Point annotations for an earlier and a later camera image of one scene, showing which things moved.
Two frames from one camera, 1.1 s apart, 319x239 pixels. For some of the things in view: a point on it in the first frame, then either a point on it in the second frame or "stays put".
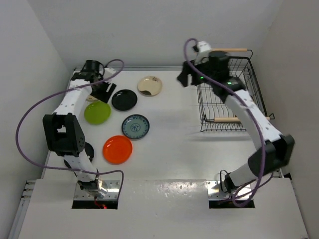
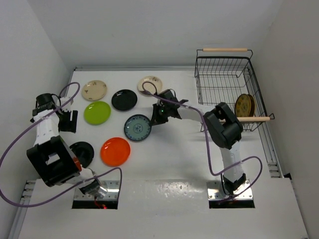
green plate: [97, 112] stays put
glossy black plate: [124, 99] stays put
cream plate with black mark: [149, 85] stays put
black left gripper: [103, 96] -> [69, 126]
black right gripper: [187, 69] -> [157, 118]
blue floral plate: [136, 126] stays put
